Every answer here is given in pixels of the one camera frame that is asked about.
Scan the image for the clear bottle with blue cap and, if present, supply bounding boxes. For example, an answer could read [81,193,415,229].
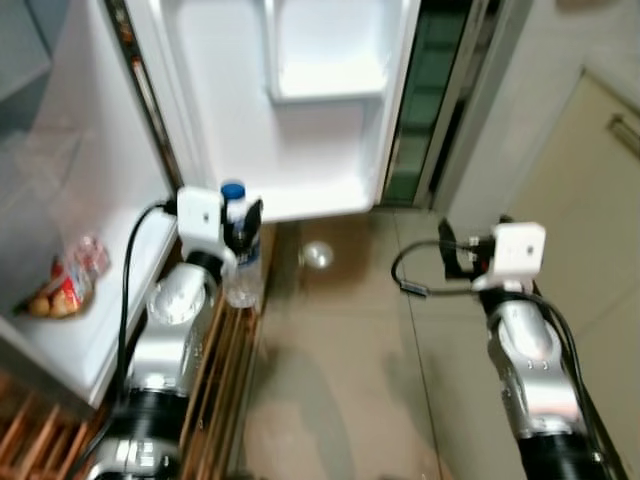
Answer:
[219,180,265,309]

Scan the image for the steel fridge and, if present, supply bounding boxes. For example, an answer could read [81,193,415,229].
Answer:
[0,0,423,411]

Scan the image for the white fridge door bin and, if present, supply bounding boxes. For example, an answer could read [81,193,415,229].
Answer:
[264,0,392,105]

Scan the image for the beige cabinet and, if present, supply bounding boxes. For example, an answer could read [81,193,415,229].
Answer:
[503,68,640,480]

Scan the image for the green glass sliding door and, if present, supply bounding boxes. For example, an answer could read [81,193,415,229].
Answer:
[380,0,503,208]

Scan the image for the red snack packet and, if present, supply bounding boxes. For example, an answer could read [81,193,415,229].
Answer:
[52,234,112,313]

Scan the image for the wooden slatted rack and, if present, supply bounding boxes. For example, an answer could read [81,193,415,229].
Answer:
[0,290,267,480]

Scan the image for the brown round food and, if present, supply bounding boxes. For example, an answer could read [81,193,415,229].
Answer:
[27,288,81,320]

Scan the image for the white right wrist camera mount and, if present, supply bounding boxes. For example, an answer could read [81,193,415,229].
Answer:
[490,222,549,293]

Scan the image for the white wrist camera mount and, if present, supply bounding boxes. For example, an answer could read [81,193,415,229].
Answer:
[490,222,549,293]
[177,187,239,273]

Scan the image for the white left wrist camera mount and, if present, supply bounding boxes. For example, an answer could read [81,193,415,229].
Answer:
[177,187,239,273]

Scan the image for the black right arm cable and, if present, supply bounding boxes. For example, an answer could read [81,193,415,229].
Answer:
[389,239,626,479]

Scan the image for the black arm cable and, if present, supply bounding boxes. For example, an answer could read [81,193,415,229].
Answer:
[75,198,183,471]
[389,239,626,479]

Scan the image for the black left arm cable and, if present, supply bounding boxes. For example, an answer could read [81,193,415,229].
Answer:
[75,198,183,471]

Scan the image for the metal cabinet handle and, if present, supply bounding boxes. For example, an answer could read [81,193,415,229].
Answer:
[606,112,640,158]

